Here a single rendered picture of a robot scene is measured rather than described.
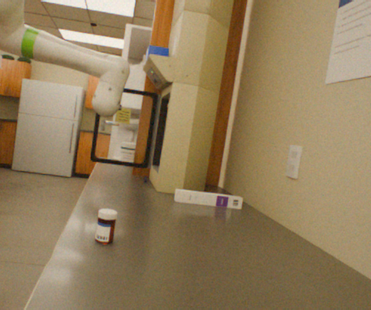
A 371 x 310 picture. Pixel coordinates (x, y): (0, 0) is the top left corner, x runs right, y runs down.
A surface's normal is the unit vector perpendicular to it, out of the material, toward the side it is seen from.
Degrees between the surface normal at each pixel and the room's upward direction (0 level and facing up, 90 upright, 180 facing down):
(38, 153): 90
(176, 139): 90
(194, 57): 90
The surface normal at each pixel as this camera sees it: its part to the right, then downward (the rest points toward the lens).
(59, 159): 0.09, 0.07
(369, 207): -0.99, -0.14
